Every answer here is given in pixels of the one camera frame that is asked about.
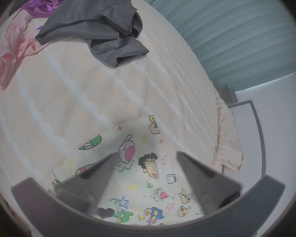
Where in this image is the pink striped pillow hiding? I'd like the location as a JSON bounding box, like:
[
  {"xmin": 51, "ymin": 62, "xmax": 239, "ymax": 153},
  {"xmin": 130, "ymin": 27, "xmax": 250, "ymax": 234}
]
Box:
[{"xmin": 213, "ymin": 96, "xmax": 245, "ymax": 173}]

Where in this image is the pink garment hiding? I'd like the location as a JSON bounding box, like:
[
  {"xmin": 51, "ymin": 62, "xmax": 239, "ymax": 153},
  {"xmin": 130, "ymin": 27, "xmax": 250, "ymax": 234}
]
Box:
[{"xmin": 0, "ymin": 9, "xmax": 50, "ymax": 91}]

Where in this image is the bed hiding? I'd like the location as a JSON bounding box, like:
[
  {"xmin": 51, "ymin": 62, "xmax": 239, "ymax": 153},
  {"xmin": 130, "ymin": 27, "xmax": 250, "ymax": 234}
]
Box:
[{"xmin": 0, "ymin": 0, "xmax": 266, "ymax": 225}]

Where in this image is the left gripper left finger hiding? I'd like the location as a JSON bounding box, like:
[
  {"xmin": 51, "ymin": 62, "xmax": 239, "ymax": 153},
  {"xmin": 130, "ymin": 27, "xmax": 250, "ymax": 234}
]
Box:
[{"xmin": 55, "ymin": 152, "xmax": 120, "ymax": 215}]

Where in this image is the white printed pyjama top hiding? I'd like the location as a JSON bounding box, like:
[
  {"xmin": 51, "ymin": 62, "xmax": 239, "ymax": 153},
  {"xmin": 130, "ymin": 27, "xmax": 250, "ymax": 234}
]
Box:
[{"xmin": 48, "ymin": 115, "xmax": 206, "ymax": 225}]

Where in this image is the black garment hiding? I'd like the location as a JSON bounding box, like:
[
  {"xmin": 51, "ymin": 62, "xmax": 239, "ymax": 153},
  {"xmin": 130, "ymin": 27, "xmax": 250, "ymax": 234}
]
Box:
[{"xmin": 35, "ymin": 0, "xmax": 150, "ymax": 68}]

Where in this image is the grey bedside table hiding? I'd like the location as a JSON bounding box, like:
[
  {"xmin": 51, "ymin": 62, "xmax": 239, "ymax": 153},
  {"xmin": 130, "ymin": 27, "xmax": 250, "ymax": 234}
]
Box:
[{"xmin": 212, "ymin": 79, "xmax": 237, "ymax": 106}]

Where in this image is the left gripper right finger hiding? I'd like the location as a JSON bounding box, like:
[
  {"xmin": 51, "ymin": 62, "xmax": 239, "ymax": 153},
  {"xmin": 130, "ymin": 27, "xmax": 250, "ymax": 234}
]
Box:
[{"xmin": 176, "ymin": 151, "xmax": 242, "ymax": 216}]

